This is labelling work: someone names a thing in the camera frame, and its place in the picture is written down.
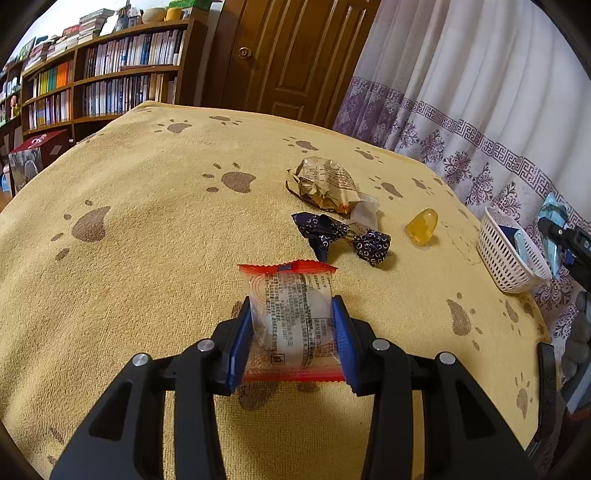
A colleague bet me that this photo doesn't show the red-edged clear pastry packet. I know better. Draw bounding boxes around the red-edged clear pastry packet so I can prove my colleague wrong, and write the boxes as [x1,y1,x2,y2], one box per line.
[237,261,347,384]

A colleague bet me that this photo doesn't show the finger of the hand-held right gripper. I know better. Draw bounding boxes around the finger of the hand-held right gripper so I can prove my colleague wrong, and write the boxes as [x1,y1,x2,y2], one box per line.
[537,217,572,243]

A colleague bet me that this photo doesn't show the long blue snack packet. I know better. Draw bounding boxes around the long blue snack packet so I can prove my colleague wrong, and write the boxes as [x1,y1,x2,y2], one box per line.
[501,225,552,278]

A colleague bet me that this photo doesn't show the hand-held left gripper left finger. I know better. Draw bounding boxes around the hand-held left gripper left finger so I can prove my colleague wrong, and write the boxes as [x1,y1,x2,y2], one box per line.
[50,296,254,480]

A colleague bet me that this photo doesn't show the yellow jelly cup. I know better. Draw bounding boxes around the yellow jelly cup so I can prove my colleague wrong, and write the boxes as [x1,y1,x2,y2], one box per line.
[405,208,439,249]

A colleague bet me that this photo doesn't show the gold foil snack packet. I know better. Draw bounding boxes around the gold foil snack packet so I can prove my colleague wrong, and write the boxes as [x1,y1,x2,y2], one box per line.
[285,156,362,214]

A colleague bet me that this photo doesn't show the stack of books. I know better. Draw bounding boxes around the stack of books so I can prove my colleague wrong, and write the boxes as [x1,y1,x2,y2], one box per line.
[78,8,116,38]

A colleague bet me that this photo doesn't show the rows of shelved books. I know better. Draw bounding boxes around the rows of shelved books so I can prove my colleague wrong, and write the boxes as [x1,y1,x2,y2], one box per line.
[21,30,185,131]

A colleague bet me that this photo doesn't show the light blue snack packet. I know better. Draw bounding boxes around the light blue snack packet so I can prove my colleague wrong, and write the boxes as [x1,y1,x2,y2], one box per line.
[538,191,572,280]

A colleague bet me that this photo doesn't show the yellow paw-print blanket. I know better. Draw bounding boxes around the yellow paw-print blanket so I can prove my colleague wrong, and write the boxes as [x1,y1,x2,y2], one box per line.
[0,100,561,480]

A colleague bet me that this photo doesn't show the dark blue patterned candy wrapper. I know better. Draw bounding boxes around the dark blue patterned candy wrapper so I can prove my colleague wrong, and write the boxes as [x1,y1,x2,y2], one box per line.
[291,211,392,268]

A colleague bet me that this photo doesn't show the wooden bookshelf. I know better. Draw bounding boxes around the wooden bookshelf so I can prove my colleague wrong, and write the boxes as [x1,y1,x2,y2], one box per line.
[0,18,209,153]

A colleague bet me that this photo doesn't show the green box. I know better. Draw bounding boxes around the green box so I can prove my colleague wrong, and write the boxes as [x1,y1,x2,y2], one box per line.
[168,0,222,11]

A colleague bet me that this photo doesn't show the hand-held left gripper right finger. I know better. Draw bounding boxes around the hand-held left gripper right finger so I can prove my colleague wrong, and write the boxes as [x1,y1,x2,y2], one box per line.
[331,295,539,480]

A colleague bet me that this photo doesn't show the brown wooden door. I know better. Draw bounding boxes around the brown wooden door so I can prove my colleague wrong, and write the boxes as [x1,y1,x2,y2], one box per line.
[205,0,382,130]

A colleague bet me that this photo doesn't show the white purple patterned curtain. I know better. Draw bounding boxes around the white purple patterned curtain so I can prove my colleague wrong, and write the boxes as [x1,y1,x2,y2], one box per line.
[332,0,591,384]

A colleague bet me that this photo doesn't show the white plastic basket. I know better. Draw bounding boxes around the white plastic basket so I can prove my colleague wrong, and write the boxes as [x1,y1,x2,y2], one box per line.
[475,206,552,295]

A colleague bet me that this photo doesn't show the white translucent snack wrapper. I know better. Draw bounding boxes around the white translucent snack wrapper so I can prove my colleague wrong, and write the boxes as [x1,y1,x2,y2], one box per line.
[346,194,382,229]

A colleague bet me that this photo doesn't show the red box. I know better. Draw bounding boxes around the red box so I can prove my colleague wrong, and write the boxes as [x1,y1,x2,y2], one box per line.
[8,130,71,195]

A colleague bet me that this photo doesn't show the small decorative figurine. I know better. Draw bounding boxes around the small decorative figurine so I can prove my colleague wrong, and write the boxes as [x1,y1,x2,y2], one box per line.
[115,4,141,31]

